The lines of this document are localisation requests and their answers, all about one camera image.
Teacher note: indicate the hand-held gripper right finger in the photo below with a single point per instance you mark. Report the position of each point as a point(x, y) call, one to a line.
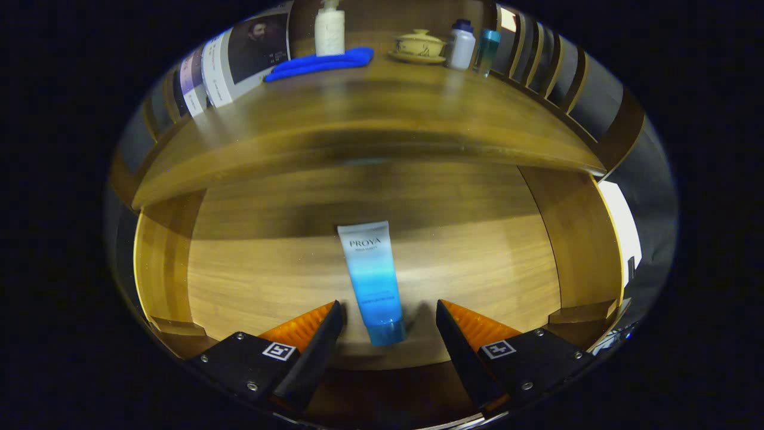
point(465, 358)

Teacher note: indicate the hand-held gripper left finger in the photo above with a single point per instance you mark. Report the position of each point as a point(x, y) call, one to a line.
point(313, 358)

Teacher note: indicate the brown wooden drawer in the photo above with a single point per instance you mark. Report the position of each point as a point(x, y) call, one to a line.
point(268, 269)

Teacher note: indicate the blue and white cosmetic tube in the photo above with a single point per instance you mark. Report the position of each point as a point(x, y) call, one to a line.
point(373, 275)

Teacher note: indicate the white drawer unit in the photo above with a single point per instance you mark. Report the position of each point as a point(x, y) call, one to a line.
point(624, 233)

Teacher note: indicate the wooden countertop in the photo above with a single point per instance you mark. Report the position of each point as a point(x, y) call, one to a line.
point(370, 107)

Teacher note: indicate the brown wooden cabinet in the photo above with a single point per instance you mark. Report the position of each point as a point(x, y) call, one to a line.
point(382, 15)

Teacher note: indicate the folded blue cloth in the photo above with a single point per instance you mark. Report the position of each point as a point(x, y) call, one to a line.
point(322, 63)

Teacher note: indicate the purple and white book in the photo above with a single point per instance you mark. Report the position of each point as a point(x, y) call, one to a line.
point(192, 83)

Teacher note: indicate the beige saucer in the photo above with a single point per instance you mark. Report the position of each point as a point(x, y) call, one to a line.
point(415, 58)

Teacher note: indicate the teal clear bottle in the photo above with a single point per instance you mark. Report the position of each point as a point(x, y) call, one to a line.
point(487, 52)

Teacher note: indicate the white bottle dark blue cap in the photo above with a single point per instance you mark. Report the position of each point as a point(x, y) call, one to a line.
point(461, 48)

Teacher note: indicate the large white portrait book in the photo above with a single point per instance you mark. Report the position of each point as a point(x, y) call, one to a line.
point(250, 54)

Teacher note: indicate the beige lidded teacup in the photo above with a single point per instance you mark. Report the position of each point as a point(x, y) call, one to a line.
point(419, 44)

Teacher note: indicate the white pump bottle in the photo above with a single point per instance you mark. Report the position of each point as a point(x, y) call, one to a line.
point(329, 33)

